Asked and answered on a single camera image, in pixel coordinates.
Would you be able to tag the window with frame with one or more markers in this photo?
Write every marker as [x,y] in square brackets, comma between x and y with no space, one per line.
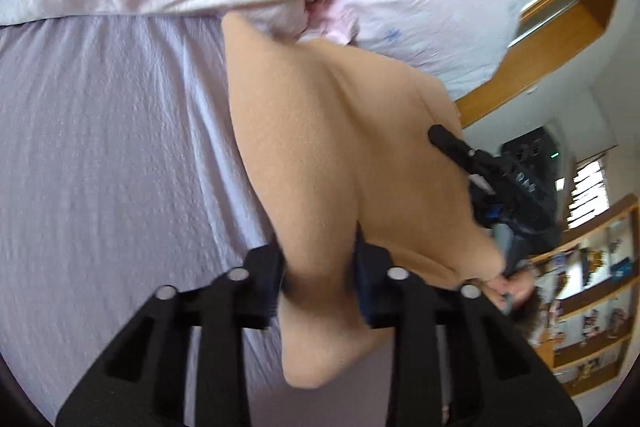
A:
[589,196]

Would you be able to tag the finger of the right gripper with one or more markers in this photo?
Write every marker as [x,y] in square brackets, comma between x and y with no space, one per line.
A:
[470,160]

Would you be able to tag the lilac bed sheet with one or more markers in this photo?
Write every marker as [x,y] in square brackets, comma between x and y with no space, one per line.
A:
[119,174]

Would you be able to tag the tan long-sleeve shirt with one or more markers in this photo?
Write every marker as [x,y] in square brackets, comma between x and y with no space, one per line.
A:
[334,142]

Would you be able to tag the person's right hand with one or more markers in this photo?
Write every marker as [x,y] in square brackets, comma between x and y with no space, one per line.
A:
[510,294]

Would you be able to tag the wooden bookshelf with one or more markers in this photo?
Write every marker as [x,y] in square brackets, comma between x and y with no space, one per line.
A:
[589,288]

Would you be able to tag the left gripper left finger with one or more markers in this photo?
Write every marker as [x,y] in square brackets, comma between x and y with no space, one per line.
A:
[139,379]

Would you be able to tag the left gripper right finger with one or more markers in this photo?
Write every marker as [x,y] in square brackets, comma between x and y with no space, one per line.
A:
[457,360]

